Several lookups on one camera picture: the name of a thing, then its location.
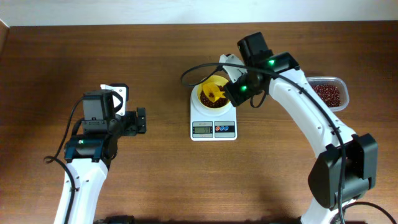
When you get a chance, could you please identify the yellow plastic measuring scoop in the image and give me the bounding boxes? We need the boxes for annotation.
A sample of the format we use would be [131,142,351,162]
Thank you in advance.
[202,83,226,103]

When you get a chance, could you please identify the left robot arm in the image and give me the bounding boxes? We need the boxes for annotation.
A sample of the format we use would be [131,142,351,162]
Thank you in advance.
[54,84,147,223]

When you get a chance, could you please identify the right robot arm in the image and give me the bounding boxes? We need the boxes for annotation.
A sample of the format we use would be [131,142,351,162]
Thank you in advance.
[220,32,378,223]

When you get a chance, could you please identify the pale yellow plastic bowl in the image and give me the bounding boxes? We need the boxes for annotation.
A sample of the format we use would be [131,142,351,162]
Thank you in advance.
[194,75,230,109]

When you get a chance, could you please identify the white digital kitchen scale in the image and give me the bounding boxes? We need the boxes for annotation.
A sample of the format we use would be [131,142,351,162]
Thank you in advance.
[190,86,238,141]

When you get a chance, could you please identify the red adzuki beans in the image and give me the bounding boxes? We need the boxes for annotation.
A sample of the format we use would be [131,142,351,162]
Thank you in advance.
[200,85,228,108]

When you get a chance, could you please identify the clear plastic food container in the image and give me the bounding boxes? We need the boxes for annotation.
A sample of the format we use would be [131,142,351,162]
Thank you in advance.
[307,77,349,112]

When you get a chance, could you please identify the right black cable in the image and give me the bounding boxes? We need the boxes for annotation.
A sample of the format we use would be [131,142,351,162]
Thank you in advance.
[180,62,389,224]

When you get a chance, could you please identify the black cable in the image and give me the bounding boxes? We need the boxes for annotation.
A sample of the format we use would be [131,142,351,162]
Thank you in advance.
[43,95,124,224]
[180,62,389,224]

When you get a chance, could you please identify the left black cable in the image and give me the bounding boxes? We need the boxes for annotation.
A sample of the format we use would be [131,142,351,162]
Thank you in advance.
[43,95,124,224]

